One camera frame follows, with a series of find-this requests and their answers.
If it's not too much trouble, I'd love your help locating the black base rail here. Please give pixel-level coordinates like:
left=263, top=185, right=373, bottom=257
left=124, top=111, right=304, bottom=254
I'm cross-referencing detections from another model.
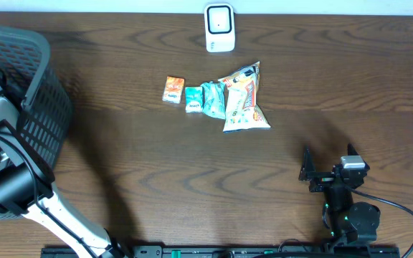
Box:
left=40, top=244, right=401, bottom=258

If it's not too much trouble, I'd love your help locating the mint green pouch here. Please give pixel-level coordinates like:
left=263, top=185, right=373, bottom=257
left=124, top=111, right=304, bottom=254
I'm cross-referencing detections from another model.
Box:
left=201, top=82, right=226, bottom=120

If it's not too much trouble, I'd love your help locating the orange tissue pack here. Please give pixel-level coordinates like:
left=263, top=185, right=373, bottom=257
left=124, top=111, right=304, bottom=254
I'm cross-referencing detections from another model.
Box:
left=162, top=76, right=185, bottom=104

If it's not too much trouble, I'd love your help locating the green tissue pack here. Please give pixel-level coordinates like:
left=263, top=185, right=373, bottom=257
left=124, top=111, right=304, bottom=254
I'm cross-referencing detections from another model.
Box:
left=185, top=87, right=204, bottom=113

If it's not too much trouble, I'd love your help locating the cream snack bag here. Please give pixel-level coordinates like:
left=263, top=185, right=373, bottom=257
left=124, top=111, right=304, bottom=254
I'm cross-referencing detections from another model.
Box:
left=218, top=62, right=271, bottom=133

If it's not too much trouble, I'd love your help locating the white barcode scanner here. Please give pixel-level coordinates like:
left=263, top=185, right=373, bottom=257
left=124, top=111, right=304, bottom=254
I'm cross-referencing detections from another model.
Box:
left=204, top=3, right=236, bottom=53

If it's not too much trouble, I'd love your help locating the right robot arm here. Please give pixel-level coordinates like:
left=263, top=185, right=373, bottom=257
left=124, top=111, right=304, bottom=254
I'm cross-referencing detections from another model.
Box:
left=298, top=144, right=381, bottom=257

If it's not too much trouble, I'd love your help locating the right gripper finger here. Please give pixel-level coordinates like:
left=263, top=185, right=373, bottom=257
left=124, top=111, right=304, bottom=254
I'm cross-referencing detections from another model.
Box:
left=347, top=143, right=369, bottom=170
left=298, top=147, right=315, bottom=181

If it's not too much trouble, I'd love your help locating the grey plastic shopping basket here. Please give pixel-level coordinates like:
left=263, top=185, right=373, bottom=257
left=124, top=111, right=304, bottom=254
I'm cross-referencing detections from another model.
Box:
left=0, top=26, right=73, bottom=219

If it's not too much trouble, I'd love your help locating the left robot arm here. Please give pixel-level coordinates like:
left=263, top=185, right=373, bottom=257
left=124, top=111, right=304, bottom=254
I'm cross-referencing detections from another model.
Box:
left=0, top=68, right=131, bottom=257

